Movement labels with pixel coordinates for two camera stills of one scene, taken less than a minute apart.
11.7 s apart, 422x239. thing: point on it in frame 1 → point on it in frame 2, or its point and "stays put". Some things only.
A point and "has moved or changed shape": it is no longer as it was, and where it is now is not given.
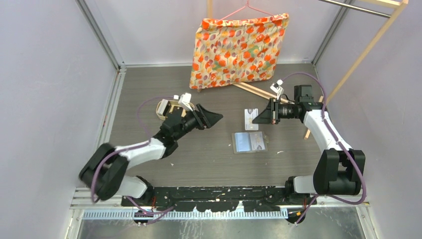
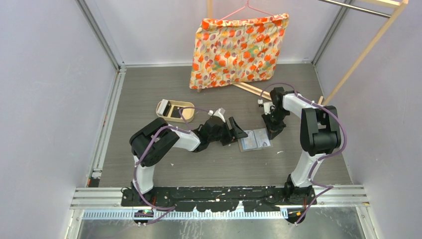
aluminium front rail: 87,206 stays put
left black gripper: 207,118 → 232,136
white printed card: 250,114 → 249,142
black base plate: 217,198 stays put
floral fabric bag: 231,51 stays put
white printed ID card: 257,141 has moved or changed shape
